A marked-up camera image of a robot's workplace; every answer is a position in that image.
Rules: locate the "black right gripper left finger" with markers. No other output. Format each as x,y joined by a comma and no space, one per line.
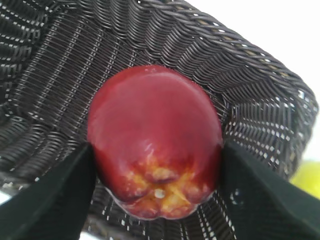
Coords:
56,206

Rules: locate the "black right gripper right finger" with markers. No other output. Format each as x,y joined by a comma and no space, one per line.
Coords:
261,204

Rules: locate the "red apple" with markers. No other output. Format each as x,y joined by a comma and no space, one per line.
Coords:
157,141

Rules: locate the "black wicker basket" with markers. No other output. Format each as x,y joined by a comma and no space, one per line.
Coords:
56,54

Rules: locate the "yellow-green fruit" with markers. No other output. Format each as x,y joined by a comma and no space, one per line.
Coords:
307,178

